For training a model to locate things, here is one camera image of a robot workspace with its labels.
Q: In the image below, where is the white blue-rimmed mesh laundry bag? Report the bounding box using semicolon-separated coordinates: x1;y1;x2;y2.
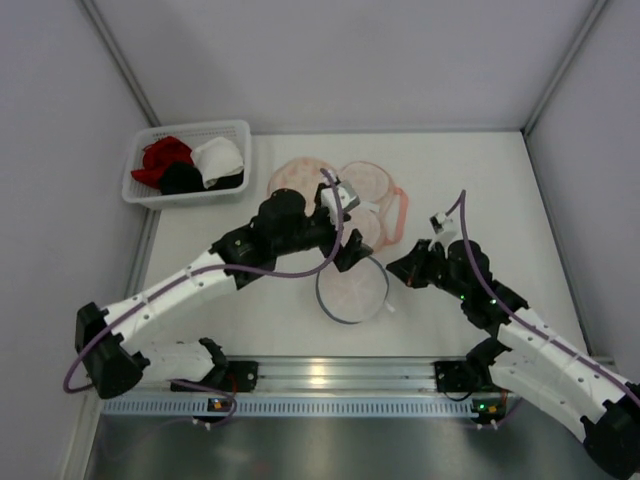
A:
314;257;394;325

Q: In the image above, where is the pink floral mesh laundry bag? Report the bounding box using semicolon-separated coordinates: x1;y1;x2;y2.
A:
267;157;409;252

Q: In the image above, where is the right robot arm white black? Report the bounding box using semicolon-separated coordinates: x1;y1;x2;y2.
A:
386;240;639;479

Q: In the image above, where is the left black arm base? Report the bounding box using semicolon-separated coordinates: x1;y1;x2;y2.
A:
170;360;259;393

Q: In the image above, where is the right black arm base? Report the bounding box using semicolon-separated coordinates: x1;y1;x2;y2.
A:
434;360;499;394

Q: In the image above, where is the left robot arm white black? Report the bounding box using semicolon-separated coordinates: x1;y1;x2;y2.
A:
75;184;372;399

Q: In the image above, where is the white bra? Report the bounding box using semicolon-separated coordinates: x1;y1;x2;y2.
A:
191;137;244;188

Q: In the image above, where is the black garment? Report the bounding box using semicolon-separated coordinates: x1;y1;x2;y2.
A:
158;163;244;195

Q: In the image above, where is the white plastic basket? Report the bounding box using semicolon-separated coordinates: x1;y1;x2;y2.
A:
122;120;252;210

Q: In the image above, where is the red garment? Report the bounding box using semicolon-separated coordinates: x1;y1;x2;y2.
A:
131;136;193;190

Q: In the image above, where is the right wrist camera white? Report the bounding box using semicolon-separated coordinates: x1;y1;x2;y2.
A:
430;212;458;249

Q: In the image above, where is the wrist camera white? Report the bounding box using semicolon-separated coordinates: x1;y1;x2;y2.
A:
430;212;458;249
319;181;361;225

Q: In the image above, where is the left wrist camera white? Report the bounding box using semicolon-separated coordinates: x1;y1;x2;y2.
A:
319;181;361;225

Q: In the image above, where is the aluminium mounting rail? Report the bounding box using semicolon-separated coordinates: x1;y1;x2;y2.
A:
229;356;440;396

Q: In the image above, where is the white slotted cable duct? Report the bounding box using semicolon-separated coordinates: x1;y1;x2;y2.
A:
102;395;479;418

